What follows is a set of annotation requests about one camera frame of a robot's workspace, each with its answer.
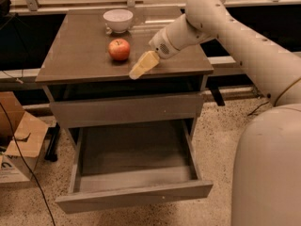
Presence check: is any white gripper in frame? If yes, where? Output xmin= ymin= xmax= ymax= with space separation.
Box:
xmin=129 ymin=27 xmax=179 ymax=80

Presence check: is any red apple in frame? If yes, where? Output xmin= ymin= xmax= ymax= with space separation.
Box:
xmin=108 ymin=39 xmax=131 ymax=61

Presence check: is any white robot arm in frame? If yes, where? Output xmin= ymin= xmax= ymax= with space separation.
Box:
xmin=129 ymin=0 xmax=301 ymax=226

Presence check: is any grey drawer cabinet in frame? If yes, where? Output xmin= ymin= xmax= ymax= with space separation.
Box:
xmin=36 ymin=8 xmax=213 ymax=142

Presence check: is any closed grey top drawer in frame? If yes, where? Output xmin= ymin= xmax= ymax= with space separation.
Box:
xmin=50 ymin=92 xmax=203 ymax=128

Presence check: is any open grey middle drawer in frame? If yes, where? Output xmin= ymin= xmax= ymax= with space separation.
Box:
xmin=56 ymin=120 xmax=213 ymax=214

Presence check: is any white ceramic bowl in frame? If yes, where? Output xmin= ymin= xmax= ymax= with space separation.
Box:
xmin=103 ymin=9 xmax=134 ymax=33

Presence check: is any brown cardboard box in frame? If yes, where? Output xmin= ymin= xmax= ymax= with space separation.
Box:
xmin=0 ymin=91 xmax=48 ymax=184

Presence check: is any black power adapter cable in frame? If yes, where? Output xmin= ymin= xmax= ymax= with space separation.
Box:
xmin=246 ymin=101 xmax=271 ymax=117

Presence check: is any black cable on left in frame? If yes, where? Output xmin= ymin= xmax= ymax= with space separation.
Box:
xmin=0 ymin=101 xmax=56 ymax=226

